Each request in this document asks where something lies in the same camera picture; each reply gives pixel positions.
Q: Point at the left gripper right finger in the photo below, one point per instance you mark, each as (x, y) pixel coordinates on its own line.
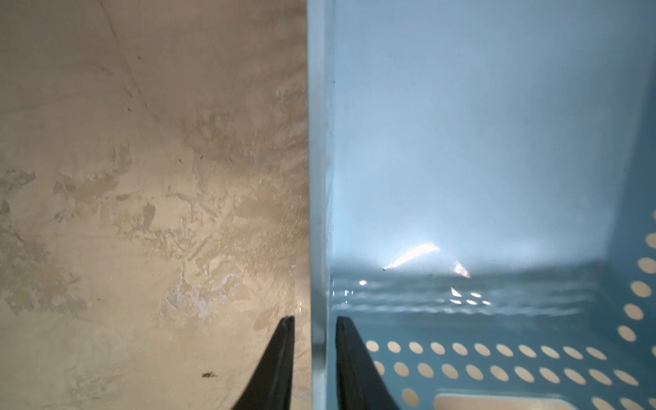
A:
(359, 385)

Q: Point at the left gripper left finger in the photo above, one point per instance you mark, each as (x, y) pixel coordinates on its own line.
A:
(271, 383)

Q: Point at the light blue plastic basket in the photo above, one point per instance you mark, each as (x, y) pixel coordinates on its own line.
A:
(482, 201)

